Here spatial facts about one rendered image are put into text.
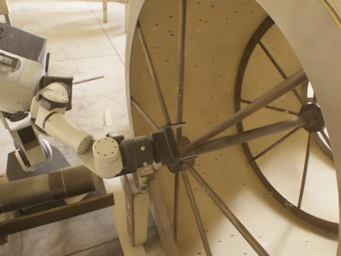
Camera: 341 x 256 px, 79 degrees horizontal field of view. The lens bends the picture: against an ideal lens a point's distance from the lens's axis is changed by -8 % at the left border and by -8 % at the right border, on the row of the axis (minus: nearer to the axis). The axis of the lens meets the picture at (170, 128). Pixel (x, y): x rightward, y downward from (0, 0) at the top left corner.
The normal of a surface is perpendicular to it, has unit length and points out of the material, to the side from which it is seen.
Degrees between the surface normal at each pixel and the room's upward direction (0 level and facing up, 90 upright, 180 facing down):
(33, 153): 81
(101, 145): 10
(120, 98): 0
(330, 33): 90
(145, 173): 0
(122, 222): 0
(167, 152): 31
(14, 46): 37
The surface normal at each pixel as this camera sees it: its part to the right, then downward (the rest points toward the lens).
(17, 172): 0.11, -0.75
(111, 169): 0.38, 0.75
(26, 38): 0.51, -0.28
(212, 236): 0.01, -0.88
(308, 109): -0.91, 0.19
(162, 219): 0.33, -0.25
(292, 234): -0.13, -0.97
